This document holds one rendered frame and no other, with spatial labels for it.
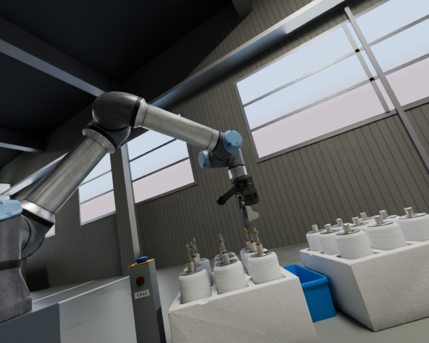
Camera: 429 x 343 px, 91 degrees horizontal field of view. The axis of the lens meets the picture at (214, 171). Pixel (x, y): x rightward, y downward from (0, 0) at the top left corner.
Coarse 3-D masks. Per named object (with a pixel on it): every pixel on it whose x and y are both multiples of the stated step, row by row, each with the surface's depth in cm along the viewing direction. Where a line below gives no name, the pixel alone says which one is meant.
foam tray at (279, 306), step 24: (216, 288) 70; (264, 288) 60; (288, 288) 60; (168, 312) 59; (192, 312) 59; (216, 312) 59; (240, 312) 59; (264, 312) 59; (288, 312) 59; (192, 336) 58; (216, 336) 57; (240, 336) 57; (264, 336) 57; (288, 336) 57; (312, 336) 57
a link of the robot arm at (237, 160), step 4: (236, 152) 88; (240, 152) 90; (232, 156) 87; (236, 156) 88; (240, 156) 89; (232, 160) 87; (236, 160) 87; (240, 160) 88; (228, 164) 87; (232, 164) 87; (236, 164) 87; (240, 164) 87; (228, 168) 89
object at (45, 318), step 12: (36, 312) 39; (48, 312) 40; (0, 324) 35; (12, 324) 36; (24, 324) 37; (36, 324) 38; (48, 324) 40; (0, 336) 34; (12, 336) 35; (24, 336) 36; (36, 336) 38; (48, 336) 39; (60, 336) 41
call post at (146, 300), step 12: (144, 264) 70; (132, 276) 69; (144, 276) 69; (156, 276) 75; (132, 288) 68; (144, 288) 68; (156, 288) 72; (132, 300) 68; (144, 300) 67; (156, 300) 69; (144, 312) 67; (156, 312) 67; (144, 324) 66; (156, 324) 66; (144, 336) 65; (156, 336) 65
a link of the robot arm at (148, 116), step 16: (112, 96) 61; (128, 96) 61; (96, 112) 62; (112, 112) 61; (128, 112) 61; (144, 112) 63; (160, 112) 65; (112, 128) 65; (160, 128) 66; (176, 128) 66; (192, 128) 68; (208, 128) 71; (208, 144) 71; (224, 144) 71; (240, 144) 72; (224, 160) 79
